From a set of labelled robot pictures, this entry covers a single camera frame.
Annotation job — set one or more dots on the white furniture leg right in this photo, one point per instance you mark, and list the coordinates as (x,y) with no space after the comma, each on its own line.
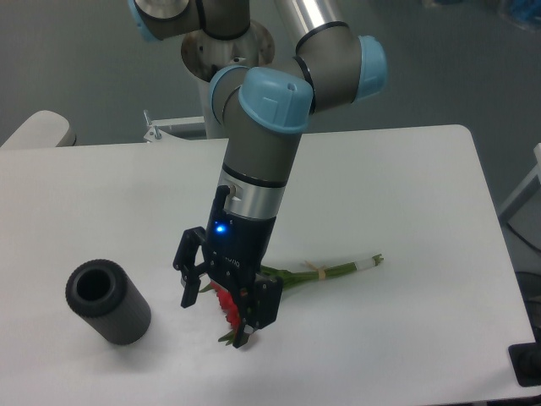
(522,193)

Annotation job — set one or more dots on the black ribbed cylindrical vase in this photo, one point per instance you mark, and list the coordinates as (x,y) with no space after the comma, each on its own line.
(101,293)

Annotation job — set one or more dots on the white chair backrest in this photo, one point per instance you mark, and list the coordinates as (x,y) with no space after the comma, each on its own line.
(43,129)

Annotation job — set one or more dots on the white metal base frame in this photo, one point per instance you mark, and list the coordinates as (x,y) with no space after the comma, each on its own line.
(169,129)

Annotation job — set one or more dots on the red flower bouquet green stems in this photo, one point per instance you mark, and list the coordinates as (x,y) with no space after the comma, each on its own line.
(290,280)

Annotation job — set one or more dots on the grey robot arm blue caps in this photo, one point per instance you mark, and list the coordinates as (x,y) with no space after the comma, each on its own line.
(263,112)

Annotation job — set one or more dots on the black cable grommet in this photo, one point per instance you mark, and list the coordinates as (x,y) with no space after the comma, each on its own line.
(525,359)

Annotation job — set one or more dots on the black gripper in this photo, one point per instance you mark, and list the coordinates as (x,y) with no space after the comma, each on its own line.
(237,246)

